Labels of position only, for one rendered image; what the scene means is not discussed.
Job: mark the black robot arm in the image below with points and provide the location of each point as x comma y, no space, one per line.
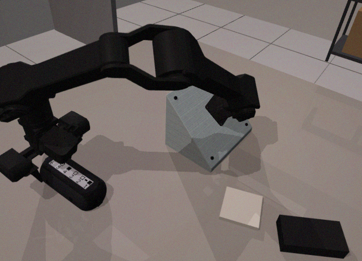
179,63

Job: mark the beige flat box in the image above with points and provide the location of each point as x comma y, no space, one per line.
241,208

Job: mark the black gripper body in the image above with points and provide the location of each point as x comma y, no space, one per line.
16,165

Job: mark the dark grey rocker switch panel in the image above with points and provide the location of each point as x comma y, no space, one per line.
81,187

